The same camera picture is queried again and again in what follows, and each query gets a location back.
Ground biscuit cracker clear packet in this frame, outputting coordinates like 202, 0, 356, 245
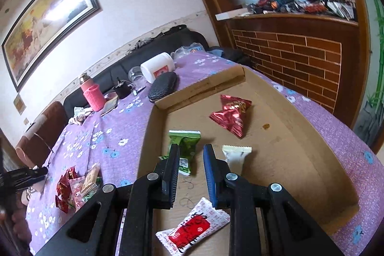
81, 162, 100, 196

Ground red cartoon snack packet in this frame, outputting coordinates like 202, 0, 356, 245
55, 166, 79, 214

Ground white red candy packet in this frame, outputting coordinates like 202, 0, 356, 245
156, 197, 230, 255

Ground pale green white snack packet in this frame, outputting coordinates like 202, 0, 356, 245
222, 145, 252, 175

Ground dark red triangular snack bag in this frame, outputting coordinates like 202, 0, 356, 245
209, 94, 252, 138

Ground pink My Melody snack bag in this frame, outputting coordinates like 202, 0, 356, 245
69, 176, 87, 211

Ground brown chair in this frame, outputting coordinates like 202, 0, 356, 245
16, 101, 68, 168

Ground purple floral tablecloth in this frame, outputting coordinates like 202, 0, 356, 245
27, 52, 383, 255

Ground white cloth gloves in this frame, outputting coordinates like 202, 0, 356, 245
68, 107, 93, 125

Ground brown cardboard box tray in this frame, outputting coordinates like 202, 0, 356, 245
138, 65, 359, 255

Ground pink knit-sleeved bottle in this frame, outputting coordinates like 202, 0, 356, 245
79, 73, 106, 112

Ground small booklet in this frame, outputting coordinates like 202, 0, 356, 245
100, 92, 119, 116

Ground small black container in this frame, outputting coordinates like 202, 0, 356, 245
113, 77, 133, 99

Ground black glasses case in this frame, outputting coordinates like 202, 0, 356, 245
148, 71, 178, 103

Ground clear glass cup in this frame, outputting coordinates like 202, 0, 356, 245
128, 66, 146, 91

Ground white plastic jar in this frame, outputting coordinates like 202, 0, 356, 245
140, 52, 175, 84

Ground framed painting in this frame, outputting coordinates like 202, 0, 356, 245
1, 0, 101, 92

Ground black sofa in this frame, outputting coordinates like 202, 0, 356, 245
62, 24, 211, 119

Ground wooden brick-pattern counter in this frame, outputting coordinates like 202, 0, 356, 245
203, 0, 370, 127

